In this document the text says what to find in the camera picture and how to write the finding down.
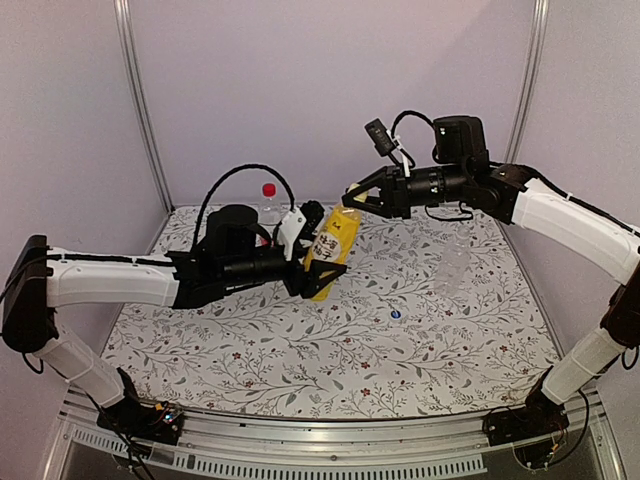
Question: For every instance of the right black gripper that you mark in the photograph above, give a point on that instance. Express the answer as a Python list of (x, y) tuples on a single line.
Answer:
[(395, 194)]

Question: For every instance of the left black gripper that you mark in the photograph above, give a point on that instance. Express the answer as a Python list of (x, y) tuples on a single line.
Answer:
[(294, 282)]

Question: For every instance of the yellow juice bottle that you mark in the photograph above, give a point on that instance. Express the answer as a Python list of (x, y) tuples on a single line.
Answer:
[(335, 237)]

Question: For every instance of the red cap water bottle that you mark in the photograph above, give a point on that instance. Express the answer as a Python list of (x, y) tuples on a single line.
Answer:
[(269, 208)]

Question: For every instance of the clear plastic bottle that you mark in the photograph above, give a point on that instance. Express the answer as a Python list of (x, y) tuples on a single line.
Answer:
[(454, 261)]

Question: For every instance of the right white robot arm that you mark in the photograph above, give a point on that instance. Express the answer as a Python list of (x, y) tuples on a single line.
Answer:
[(519, 195)]

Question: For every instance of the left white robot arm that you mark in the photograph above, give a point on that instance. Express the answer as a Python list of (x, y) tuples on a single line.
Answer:
[(234, 253)]

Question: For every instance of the floral patterned table mat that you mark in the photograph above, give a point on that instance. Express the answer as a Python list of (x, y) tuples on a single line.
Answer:
[(264, 352)]

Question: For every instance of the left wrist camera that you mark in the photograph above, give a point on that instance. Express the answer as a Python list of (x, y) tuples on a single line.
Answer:
[(298, 224)]

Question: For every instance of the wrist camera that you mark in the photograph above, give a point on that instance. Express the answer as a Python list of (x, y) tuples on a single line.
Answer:
[(298, 224), (388, 146)]

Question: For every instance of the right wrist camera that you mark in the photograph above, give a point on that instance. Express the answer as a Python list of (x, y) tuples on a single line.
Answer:
[(388, 146)]

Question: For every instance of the front aluminium rail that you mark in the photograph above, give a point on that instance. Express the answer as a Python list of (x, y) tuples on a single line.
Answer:
[(232, 446)]

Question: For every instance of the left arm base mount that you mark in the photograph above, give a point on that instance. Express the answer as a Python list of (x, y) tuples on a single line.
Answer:
[(161, 423)]

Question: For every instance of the right aluminium frame post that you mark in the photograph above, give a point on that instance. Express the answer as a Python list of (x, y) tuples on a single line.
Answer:
[(531, 71)]

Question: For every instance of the aluminium frame post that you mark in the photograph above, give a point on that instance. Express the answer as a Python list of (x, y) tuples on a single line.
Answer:
[(531, 71), (135, 81)]

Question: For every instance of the left aluminium frame post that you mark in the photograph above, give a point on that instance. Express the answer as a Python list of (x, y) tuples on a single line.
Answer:
[(135, 81)]

